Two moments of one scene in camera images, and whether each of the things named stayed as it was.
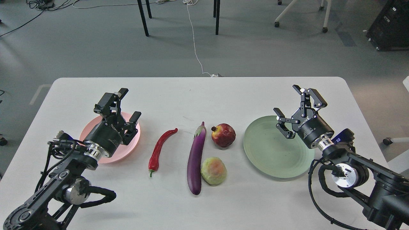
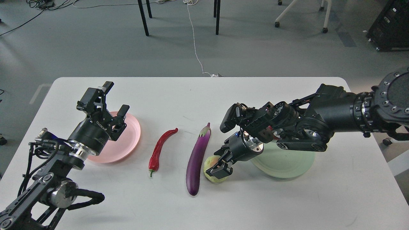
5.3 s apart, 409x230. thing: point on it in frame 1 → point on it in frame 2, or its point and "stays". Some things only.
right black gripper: [310, 126] → [238, 150]
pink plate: [126, 150] stays
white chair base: [325, 29] stays
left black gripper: [107, 134] → [94, 132]
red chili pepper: [153, 163] stays
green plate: [269, 151] stays
